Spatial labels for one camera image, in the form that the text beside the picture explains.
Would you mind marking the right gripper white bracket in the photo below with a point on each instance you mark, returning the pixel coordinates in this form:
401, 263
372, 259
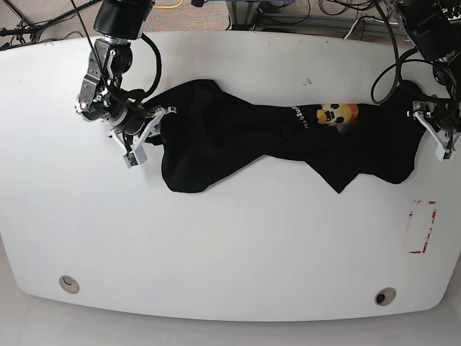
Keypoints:
131, 132

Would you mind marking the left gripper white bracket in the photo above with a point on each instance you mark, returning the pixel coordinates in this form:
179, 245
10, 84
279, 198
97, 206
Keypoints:
441, 121

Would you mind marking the black graphic T-shirt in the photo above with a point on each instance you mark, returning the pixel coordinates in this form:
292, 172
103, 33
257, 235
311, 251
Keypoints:
214, 134

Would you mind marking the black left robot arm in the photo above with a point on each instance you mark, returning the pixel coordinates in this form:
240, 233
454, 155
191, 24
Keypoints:
433, 28

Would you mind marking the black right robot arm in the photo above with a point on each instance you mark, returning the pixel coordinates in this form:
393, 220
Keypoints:
101, 96

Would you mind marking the red tape rectangle marking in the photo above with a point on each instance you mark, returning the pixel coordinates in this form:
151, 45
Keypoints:
419, 225

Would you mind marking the black tripod legs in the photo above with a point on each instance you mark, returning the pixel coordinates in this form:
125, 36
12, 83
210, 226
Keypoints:
27, 33

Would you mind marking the right table grommet hole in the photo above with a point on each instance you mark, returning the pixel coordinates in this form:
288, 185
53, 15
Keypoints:
385, 296

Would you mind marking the table grommet hole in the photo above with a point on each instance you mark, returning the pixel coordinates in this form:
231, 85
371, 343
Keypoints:
385, 296
69, 284

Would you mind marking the left table grommet hole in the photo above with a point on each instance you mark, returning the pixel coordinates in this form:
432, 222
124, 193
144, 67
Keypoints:
69, 284

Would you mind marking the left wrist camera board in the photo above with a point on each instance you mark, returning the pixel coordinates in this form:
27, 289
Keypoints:
444, 154

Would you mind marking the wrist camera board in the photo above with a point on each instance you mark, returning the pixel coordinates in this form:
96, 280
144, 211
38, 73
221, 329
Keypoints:
135, 158
444, 154

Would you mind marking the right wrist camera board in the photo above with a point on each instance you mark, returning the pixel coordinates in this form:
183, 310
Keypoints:
135, 158

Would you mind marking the aluminium frame stand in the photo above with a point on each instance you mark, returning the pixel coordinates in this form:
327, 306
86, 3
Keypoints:
242, 14

